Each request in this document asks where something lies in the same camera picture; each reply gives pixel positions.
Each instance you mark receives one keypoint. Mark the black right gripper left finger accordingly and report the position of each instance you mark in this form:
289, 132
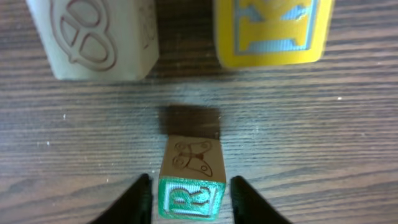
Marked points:
133, 207

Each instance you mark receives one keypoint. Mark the yellow K block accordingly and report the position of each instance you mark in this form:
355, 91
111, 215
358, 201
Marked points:
257, 33

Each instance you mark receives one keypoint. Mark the white block red trim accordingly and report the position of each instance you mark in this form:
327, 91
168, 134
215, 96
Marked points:
113, 40

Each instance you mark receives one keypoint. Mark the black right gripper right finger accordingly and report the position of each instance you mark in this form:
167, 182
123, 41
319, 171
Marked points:
249, 207

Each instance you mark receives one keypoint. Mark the white block red letter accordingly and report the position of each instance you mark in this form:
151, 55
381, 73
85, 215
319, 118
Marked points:
192, 179

